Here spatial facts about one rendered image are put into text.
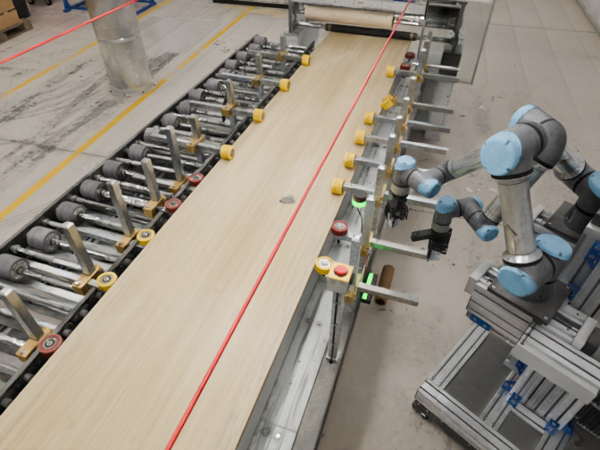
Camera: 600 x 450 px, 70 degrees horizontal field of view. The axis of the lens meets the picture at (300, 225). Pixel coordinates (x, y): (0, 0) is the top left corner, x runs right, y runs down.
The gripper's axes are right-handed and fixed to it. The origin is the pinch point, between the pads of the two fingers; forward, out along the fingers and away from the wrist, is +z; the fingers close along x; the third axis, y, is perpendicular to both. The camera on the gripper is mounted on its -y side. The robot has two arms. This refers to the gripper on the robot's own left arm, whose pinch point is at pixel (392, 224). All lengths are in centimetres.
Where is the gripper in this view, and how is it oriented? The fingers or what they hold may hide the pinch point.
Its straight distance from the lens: 194.7
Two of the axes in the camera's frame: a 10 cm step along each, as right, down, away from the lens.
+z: 0.0, 7.4, 6.7
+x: 10.0, -0.1, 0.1
